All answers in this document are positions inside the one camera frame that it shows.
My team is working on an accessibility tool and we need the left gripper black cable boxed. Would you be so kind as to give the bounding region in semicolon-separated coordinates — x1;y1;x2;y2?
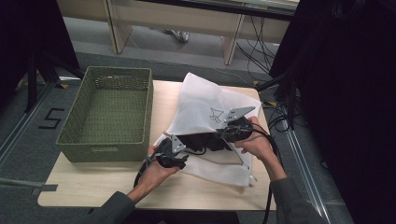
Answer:
133;154;163;189

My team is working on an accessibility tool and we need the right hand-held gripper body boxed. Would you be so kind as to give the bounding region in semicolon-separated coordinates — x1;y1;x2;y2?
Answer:
223;105;256;143

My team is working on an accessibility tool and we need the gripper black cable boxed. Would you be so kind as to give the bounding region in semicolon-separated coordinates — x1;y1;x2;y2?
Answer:
248;121;284;224
133;154;163;189

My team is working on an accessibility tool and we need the person's left hand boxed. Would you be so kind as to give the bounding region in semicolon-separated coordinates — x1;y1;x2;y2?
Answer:
141;145;180;189

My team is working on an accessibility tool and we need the green woven basket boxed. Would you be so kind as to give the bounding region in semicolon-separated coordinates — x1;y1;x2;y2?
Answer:
55;65;154;163

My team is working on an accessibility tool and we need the light wooden desk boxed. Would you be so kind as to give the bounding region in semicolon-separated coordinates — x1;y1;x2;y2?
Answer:
55;0;301;66

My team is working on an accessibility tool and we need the black metal stand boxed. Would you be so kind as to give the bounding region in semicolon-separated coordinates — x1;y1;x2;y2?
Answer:
256;72;297;131
23;50;86;114

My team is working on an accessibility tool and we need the black curtain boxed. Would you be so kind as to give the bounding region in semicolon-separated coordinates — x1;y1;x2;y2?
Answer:
0;0;80;108
269;0;396;224

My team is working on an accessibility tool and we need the white mesh laundry bag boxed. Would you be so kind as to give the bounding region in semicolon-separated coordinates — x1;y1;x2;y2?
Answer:
153;72;262;188

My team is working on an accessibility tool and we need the grey flat bar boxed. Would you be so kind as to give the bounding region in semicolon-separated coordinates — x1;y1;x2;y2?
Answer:
0;176;59;197

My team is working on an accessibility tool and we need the black cloth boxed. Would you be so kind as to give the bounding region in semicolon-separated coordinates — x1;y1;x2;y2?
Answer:
178;132;233;153

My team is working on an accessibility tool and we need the black floor cables bundle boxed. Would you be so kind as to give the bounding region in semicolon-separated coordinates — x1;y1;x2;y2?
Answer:
235;14;281;82
262;98;293;163

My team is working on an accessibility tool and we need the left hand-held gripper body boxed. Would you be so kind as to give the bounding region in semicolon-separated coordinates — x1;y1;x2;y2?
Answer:
155;133;187;169

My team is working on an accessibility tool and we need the metal floor rail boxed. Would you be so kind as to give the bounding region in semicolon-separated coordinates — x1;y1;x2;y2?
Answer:
0;83;54;167
280;118;332;224

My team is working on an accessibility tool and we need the person's right hand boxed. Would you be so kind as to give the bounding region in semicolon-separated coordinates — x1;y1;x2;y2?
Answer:
233;116;276;162

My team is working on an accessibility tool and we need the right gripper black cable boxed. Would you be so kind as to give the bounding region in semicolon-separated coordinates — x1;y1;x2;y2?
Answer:
248;121;284;224

